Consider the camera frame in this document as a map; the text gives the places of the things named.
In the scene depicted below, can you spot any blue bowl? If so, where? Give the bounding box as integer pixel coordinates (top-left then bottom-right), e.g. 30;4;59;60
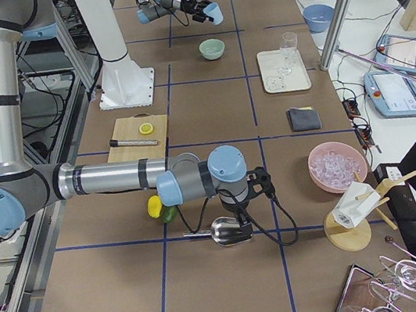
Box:
303;4;335;34

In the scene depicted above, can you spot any green lime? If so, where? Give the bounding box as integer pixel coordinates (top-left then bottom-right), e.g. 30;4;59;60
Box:
160;206;179;224

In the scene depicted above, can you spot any clear wine glass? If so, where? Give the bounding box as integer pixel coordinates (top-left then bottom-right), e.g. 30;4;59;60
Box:
278;31;298;75

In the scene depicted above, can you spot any light blue plastic cup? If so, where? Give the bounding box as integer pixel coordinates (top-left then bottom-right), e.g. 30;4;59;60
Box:
203;2;224;26

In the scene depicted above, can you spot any white paper bag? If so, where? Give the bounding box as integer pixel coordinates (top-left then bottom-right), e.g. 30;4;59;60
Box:
332;182;381;229

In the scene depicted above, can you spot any wooden cup stand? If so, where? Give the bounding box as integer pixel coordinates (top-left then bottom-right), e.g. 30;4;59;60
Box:
323;170;416;252

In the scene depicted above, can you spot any steel ice scoop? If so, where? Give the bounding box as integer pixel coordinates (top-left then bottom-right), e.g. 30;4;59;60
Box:
183;217;253;247

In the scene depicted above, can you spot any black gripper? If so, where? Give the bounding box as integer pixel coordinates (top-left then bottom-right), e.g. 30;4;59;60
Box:
221;196;249;221
181;0;211;23

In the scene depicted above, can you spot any green bowl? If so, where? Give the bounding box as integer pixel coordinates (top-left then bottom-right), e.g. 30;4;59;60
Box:
199;38;225;61

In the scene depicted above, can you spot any wooden cutting board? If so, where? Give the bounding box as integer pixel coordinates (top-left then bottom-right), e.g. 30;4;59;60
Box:
107;114;168;163

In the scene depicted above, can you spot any lemon half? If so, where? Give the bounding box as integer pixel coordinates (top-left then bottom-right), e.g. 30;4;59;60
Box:
138;122;155;135

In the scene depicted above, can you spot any pink bowl with ice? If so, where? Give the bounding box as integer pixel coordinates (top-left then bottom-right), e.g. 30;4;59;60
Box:
307;142;368;194

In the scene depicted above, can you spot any far teach pendant tablet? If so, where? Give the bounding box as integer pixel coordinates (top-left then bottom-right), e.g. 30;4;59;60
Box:
374;34;416;75

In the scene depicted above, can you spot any yellow lemon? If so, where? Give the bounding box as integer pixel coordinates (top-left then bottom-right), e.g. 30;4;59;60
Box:
146;195;163;219

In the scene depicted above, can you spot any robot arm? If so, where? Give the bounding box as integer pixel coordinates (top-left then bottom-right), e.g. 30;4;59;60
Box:
135;0;212;23
0;0;250;236

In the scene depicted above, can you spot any metal rod green tip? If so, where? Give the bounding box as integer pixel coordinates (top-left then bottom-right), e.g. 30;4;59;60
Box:
336;48;416;83

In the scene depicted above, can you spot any white bear tray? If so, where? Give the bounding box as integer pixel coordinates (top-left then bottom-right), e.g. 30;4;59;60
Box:
256;50;312;94

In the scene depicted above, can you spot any teach pendant tablet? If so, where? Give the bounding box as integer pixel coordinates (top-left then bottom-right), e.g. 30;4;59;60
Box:
363;71;416;119
374;34;416;75

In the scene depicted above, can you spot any near teach pendant tablet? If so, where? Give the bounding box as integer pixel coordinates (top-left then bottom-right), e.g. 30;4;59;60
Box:
363;71;416;119

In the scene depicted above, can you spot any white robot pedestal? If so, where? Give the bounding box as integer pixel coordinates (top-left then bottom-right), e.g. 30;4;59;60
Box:
75;0;155;110

